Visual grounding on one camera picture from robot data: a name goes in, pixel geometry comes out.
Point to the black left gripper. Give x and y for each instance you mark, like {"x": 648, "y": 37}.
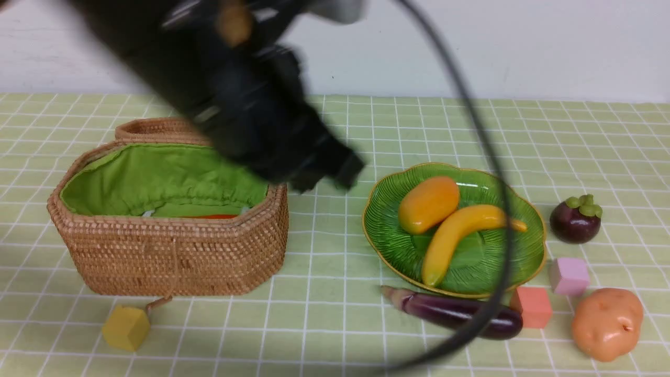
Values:
{"x": 255, "y": 113}

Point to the orange-yellow toy mango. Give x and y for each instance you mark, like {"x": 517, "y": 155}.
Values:
{"x": 428, "y": 203}

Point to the red toy carrot green leaves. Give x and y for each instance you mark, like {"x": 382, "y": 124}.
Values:
{"x": 213, "y": 216}

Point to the yellow toy banana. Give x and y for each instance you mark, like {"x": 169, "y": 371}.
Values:
{"x": 453, "y": 230}

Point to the purple toy eggplant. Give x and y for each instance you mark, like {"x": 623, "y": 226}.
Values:
{"x": 453, "y": 312}

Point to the dark purple toy mangosteen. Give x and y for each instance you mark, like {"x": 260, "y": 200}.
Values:
{"x": 576, "y": 220}

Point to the tan toy potato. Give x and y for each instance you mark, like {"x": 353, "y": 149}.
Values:
{"x": 607, "y": 323}

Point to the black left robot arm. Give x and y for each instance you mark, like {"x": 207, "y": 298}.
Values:
{"x": 152, "y": 38}

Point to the woven wicker basket lid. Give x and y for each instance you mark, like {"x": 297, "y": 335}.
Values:
{"x": 160, "y": 130}

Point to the woven wicker basket green lining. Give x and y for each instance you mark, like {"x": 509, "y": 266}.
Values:
{"x": 119, "y": 211}

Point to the pink-orange foam cube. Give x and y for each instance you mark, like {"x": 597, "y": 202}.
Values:
{"x": 534, "y": 306}

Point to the yellow foam cube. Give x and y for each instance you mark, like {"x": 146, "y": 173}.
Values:
{"x": 126, "y": 328}

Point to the lilac foam cube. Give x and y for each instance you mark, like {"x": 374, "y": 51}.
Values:
{"x": 569, "y": 276}

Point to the green checkered tablecloth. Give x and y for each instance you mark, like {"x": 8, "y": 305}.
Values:
{"x": 322, "y": 315}

